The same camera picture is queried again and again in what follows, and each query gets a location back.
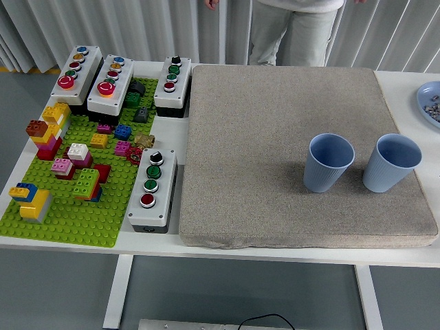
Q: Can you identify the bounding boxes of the blue ribbed cup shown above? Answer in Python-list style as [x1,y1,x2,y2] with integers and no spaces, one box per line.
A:
[362,133,423,193]
[302,133,355,194]

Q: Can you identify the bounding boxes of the person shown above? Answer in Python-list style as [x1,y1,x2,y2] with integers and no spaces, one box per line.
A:
[203,0,369,68]

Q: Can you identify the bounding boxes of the white vertical blinds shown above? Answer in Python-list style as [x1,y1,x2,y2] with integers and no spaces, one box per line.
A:
[0,0,440,74]

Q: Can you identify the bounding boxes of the five-button control box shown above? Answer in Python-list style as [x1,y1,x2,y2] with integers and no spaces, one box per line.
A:
[87,54,135,123]
[50,45,104,107]

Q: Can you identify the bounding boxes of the blue plate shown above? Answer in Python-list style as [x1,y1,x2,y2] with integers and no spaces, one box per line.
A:
[416,80,440,129]

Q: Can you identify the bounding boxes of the pile of metal nuts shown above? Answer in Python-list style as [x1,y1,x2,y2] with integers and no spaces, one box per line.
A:
[422,98,440,121]

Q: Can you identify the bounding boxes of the grey-brown fabric mat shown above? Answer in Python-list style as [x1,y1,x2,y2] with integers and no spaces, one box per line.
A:
[178,64,439,249]

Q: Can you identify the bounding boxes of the brass valve red handwheel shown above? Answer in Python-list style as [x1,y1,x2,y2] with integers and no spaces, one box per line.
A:
[125,132,156,164]

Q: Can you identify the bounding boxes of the yellow toy brick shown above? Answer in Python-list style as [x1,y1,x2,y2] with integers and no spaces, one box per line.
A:
[90,133,109,149]

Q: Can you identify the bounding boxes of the yellow white grey brick stack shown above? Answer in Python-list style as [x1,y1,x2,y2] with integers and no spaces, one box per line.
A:
[41,102,72,138]

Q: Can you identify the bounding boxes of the white brick on maroon stack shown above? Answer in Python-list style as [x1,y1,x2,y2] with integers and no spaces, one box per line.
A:
[67,143,94,169]

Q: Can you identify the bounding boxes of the red sloped toy brick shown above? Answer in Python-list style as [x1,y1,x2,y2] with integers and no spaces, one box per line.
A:
[93,164,111,183]

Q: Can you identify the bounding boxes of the brown yellow pink red brick tower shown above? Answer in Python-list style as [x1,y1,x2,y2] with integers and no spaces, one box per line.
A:
[25,119,63,162]

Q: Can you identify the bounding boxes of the green orange blue brick stack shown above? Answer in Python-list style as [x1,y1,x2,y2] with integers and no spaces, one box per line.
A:
[72,168,103,202]

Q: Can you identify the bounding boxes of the pink brick on red stack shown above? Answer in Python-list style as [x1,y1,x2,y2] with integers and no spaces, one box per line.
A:
[51,157,76,180]

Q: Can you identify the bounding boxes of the green studded baseplate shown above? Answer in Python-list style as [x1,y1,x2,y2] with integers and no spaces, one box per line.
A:
[0,78,160,248]

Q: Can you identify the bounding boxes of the yellow blue brick duck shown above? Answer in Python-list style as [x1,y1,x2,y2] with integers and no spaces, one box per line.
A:
[8,182,53,224]

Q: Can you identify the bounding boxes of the white table leg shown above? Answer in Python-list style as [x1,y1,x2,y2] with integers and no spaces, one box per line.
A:
[354,264,384,330]
[102,254,134,329]

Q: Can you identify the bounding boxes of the four-control selector switch box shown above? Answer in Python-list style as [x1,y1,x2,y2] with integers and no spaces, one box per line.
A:
[127,147,179,234]
[153,56,193,118]

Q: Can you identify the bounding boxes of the black cable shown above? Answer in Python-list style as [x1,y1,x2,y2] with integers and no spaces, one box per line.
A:
[239,313,296,330]

